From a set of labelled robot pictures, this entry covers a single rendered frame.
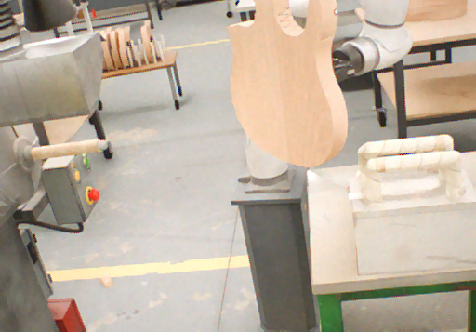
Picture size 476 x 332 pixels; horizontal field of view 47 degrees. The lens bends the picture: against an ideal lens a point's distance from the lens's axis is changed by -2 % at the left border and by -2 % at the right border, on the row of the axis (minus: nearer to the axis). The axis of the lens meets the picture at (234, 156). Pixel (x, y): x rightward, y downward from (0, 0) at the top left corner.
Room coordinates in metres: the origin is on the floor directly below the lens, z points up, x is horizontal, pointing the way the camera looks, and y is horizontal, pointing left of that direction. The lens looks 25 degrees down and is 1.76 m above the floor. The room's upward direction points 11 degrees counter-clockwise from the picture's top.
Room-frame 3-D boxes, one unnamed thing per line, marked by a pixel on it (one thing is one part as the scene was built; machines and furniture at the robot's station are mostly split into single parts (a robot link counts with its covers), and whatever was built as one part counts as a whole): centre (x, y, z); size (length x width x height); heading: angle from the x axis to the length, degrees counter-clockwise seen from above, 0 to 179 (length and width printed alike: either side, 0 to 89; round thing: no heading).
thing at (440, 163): (1.03, -0.36, 1.20); 0.20 x 0.03 x 0.03; 78
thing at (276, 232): (2.01, -0.12, 0.35); 0.28 x 0.28 x 0.70; 73
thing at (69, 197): (1.62, 0.60, 0.99); 0.24 x 0.21 x 0.26; 80
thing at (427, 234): (1.08, -0.37, 1.02); 0.27 x 0.15 x 0.17; 79
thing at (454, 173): (1.01, -0.45, 1.15); 0.03 x 0.03 x 0.09
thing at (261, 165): (2.01, -0.13, 0.87); 0.18 x 0.16 x 0.22; 114
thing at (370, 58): (1.36, -0.35, 1.34); 0.09 x 0.06 x 0.09; 33
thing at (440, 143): (1.11, -0.38, 1.20); 0.20 x 0.03 x 0.03; 78
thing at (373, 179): (1.05, -0.28, 1.15); 0.03 x 0.03 x 0.09
